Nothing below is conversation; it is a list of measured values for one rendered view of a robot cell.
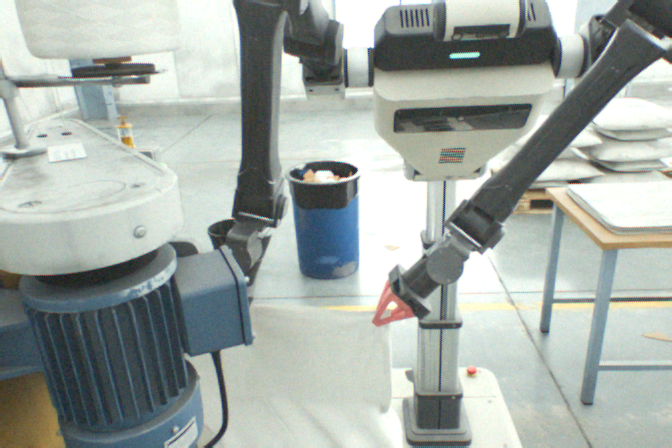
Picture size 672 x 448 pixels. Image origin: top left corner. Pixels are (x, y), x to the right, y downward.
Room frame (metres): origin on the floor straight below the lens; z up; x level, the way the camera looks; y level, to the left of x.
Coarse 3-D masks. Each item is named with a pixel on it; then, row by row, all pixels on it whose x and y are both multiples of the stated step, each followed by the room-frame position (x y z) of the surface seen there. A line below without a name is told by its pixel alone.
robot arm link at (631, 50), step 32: (640, 32) 0.68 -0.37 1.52; (608, 64) 0.70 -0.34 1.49; (640, 64) 0.68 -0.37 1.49; (576, 96) 0.71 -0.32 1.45; (608, 96) 0.70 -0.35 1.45; (544, 128) 0.73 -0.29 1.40; (576, 128) 0.71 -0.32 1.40; (512, 160) 0.76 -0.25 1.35; (544, 160) 0.73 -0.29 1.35; (480, 192) 0.78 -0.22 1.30; (512, 192) 0.75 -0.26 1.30; (480, 224) 0.78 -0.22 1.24
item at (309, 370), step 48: (288, 336) 0.82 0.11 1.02; (336, 336) 0.80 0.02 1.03; (384, 336) 0.80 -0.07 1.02; (240, 384) 0.84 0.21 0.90; (288, 384) 0.82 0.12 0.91; (336, 384) 0.80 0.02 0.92; (384, 384) 0.80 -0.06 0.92; (240, 432) 0.79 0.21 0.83; (288, 432) 0.78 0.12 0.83; (336, 432) 0.77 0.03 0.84; (384, 432) 0.78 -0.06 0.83
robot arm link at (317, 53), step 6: (300, 42) 1.03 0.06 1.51; (324, 42) 1.02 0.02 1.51; (300, 48) 1.04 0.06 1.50; (306, 48) 1.03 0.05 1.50; (312, 48) 1.03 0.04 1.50; (318, 48) 1.03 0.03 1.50; (324, 48) 1.03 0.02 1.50; (300, 54) 1.05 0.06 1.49; (306, 54) 1.04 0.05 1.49; (312, 54) 1.04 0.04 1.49; (318, 54) 1.03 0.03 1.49; (324, 54) 1.03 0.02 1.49; (300, 60) 1.07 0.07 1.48; (318, 60) 1.05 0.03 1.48; (324, 60) 1.04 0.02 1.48; (318, 66) 1.06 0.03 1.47; (324, 66) 1.06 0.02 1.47
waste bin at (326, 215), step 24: (312, 168) 3.33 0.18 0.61; (336, 168) 3.33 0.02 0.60; (360, 168) 3.14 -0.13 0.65; (312, 192) 2.90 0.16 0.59; (336, 192) 2.90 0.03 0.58; (312, 216) 2.92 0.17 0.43; (336, 216) 2.92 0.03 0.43; (312, 240) 2.93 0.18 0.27; (336, 240) 2.92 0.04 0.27; (312, 264) 2.95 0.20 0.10; (336, 264) 2.93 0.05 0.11
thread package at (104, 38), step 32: (32, 0) 0.58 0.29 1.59; (64, 0) 0.57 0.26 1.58; (96, 0) 0.58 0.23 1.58; (128, 0) 0.59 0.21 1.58; (160, 0) 0.62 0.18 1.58; (32, 32) 0.58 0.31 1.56; (64, 32) 0.57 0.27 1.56; (96, 32) 0.57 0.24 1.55; (128, 32) 0.59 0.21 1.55; (160, 32) 0.61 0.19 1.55
